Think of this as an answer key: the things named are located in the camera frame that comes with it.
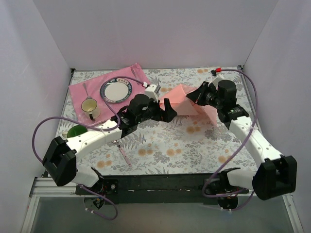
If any salmon pink satin napkin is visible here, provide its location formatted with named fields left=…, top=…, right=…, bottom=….
left=159, top=84, right=217, bottom=125

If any pink handled utensil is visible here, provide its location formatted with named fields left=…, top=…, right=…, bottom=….
left=113, top=140, right=132, bottom=167

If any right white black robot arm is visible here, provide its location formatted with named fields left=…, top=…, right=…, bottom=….
left=187, top=80, right=297, bottom=200

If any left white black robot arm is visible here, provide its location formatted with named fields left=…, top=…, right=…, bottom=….
left=42, top=94, right=177, bottom=194

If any white plate dark rim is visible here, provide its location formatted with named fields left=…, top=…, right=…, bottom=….
left=100, top=78, right=133, bottom=104

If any cream enamel mug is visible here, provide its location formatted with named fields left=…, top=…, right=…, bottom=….
left=81, top=98, right=101, bottom=121

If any silver spoon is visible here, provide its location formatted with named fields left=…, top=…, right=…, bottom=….
left=83, top=83, right=92, bottom=100

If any pink floral placemat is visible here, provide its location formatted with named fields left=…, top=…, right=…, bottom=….
left=69, top=63, right=150, bottom=126

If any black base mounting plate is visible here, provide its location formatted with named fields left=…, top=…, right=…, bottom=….
left=90, top=173, right=239, bottom=210

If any green interior floral mug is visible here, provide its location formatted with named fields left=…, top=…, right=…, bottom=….
left=61, top=125, right=88, bottom=139

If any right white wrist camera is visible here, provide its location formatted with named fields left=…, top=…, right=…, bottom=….
left=210, top=67, right=225, bottom=87

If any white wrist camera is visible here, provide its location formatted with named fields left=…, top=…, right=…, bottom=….
left=142, top=82, right=161, bottom=101
left=210, top=67, right=225, bottom=87

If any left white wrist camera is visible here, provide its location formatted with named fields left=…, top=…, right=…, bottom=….
left=142, top=82, right=161, bottom=101

